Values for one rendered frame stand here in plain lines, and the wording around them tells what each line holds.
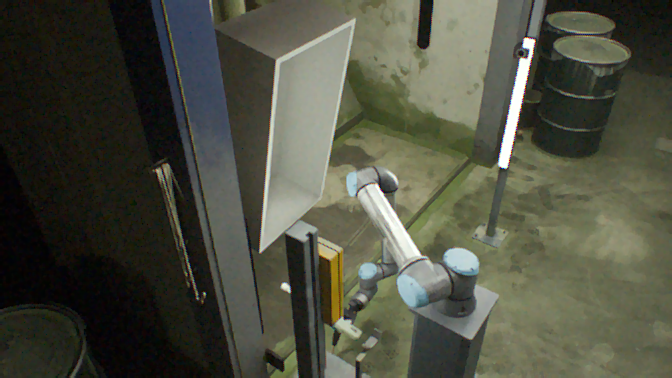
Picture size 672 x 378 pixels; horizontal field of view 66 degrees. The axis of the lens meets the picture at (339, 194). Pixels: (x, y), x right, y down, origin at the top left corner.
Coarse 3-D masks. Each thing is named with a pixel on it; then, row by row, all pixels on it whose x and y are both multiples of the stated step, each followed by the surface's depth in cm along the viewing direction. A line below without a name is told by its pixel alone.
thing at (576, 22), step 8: (552, 16) 476; (560, 16) 478; (568, 16) 478; (576, 16) 478; (584, 16) 477; (592, 16) 476; (552, 24) 462; (560, 24) 461; (568, 24) 461; (576, 24) 459; (584, 24) 459; (592, 24) 460; (600, 24) 460; (608, 24) 459
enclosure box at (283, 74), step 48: (288, 0) 248; (240, 48) 214; (288, 48) 214; (336, 48) 261; (240, 96) 229; (288, 96) 297; (336, 96) 277; (240, 144) 246; (288, 144) 318; (240, 192) 267; (288, 192) 326
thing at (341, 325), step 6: (282, 288) 271; (288, 288) 270; (336, 324) 259; (342, 324) 259; (348, 324) 259; (336, 330) 263; (342, 330) 259; (348, 330) 257; (354, 330) 256; (360, 330) 258; (336, 336) 266; (348, 336) 258; (354, 336) 256; (336, 342) 270
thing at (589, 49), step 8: (568, 40) 429; (576, 40) 428; (584, 40) 428; (592, 40) 429; (600, 40) 427; (560, 48) 415; (568, 48) 416; (576, 48) 415; (584, 48) 415; (592, 48) 415; (600, 48) 415; (608, 48) 415; (616, 48) 414; (576, 56) 402; (584, 56) 402; (592, 56) 402; (600, 56) 402; (608, 56) 402; (616, 56) 402; (624, 56) 401
